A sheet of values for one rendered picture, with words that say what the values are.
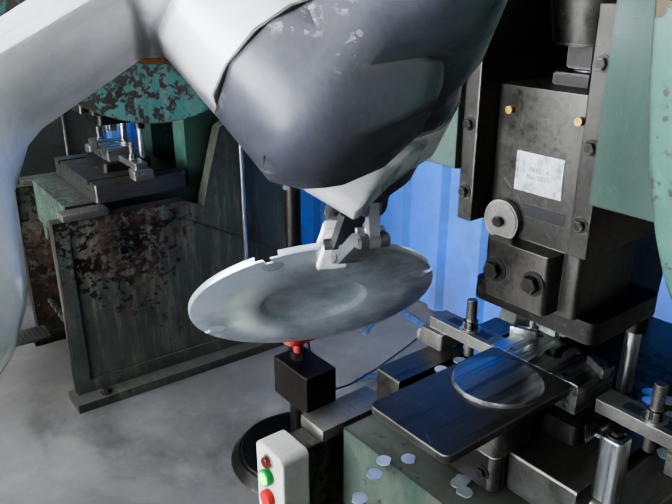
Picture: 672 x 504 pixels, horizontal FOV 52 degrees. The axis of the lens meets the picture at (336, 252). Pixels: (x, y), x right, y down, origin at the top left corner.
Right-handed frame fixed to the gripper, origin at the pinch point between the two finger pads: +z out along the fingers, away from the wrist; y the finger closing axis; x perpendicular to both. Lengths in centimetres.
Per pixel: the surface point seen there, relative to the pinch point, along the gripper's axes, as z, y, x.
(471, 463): 31.7, -20.1, -21.2
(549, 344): 31.9, -5.0, -38.0
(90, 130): 270, 202, 57
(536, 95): 1.4, 18.3, -28.6
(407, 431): 21.3, -16.1, -10.0
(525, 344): 32.5, -4.4, -34.4
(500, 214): 14.1, 8.7, -26.4
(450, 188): 158, 91, -88
